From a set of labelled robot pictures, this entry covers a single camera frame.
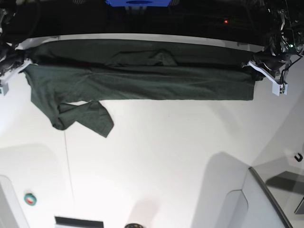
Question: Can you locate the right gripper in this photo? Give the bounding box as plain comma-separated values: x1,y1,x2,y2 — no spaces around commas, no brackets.
0,51,31,87

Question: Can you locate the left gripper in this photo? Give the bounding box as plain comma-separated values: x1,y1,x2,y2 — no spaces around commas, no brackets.
242,51,292,85

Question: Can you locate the dark green t-shirt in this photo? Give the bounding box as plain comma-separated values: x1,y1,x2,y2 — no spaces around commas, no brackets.
25,39,262,137

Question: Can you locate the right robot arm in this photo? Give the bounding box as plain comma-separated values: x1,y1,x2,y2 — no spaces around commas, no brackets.
0,0,41,89

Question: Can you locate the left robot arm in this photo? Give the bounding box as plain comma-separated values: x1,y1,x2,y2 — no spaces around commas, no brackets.
242,0,304,86

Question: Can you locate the black U-shaped clip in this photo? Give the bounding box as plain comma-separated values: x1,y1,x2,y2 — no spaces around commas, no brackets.
294,153,303,162

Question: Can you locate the blue plastic bin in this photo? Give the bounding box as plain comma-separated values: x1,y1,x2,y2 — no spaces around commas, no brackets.
105,0,170,7

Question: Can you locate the green red tape roll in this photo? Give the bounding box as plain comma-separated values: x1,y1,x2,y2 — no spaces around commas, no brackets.
24,193,37,206

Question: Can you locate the white tray with black slot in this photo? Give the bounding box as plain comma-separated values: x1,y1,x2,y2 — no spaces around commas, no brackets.
55,217,104,228

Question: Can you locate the black round dotted object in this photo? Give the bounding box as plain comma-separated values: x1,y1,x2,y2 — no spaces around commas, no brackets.
124,223,143,228

